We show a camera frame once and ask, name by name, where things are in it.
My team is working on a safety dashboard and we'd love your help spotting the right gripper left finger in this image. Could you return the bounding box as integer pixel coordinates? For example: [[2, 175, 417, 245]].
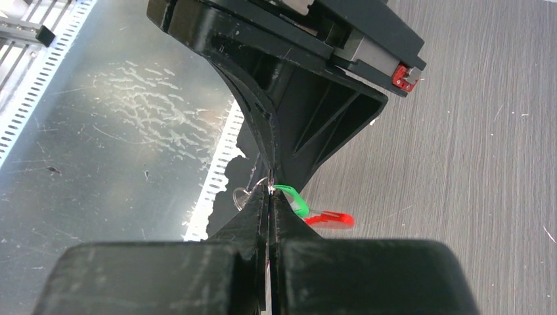
[[33, 184, 269, 314]]

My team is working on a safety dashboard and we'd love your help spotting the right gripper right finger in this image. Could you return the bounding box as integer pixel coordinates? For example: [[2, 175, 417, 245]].
[[269, 190, 479, 314]]

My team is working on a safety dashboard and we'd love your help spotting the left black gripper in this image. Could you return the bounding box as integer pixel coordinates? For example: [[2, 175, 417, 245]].
[[146, 1, 426, 188]]

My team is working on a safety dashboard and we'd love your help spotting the red handled metal keyring holder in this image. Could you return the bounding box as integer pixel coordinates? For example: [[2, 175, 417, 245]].
[[222, 187, 355, 230]]

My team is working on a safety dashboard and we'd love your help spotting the key with green tag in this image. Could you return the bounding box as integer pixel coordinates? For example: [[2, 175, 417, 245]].
[[274, 184, 310, 218]]

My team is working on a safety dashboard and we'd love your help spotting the white slotted cable duct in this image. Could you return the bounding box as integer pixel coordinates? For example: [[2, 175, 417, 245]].
[[1, 1, 243, 249]]

